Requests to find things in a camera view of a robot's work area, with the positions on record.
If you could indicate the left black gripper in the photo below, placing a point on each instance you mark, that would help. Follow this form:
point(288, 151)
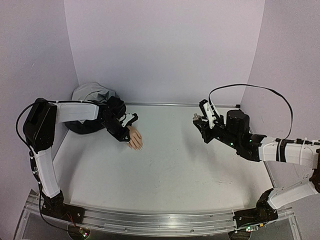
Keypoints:
point(121, 137)

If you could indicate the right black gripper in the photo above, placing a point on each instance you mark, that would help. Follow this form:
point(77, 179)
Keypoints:
point(203, 128)

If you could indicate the clear nail polish bottle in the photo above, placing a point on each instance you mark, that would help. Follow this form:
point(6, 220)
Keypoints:
point(196, 117)

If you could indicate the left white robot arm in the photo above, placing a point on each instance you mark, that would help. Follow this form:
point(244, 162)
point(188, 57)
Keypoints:
point(40, 126)

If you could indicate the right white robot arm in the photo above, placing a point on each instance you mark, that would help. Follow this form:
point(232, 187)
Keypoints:
point(235, 133)

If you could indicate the grey and black jacket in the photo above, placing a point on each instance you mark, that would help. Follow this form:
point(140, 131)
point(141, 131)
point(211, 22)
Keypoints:
point(106, 99)

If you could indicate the mannequin hand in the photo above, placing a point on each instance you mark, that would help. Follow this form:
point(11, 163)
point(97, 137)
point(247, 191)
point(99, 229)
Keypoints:
point(135, 142)

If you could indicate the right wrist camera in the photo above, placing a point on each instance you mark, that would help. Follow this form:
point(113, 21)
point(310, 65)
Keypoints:
point(211, 114)

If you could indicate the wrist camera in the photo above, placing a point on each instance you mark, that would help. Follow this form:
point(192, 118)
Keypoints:
point(128, 119)
point(211, 114)

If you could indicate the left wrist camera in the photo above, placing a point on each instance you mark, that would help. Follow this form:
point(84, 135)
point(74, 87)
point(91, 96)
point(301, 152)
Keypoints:
point(128, 119)

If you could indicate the aluminium back table rail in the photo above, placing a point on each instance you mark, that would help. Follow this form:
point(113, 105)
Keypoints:
point(177, 104)

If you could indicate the aluminium front rail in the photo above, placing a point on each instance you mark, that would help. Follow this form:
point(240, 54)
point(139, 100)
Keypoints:
point(157, 224)

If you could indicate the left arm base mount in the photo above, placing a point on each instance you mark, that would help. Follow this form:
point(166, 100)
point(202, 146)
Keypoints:
point(55, 207)

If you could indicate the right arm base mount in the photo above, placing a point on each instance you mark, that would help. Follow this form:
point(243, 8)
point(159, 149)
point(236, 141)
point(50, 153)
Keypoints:
point(262, 213)

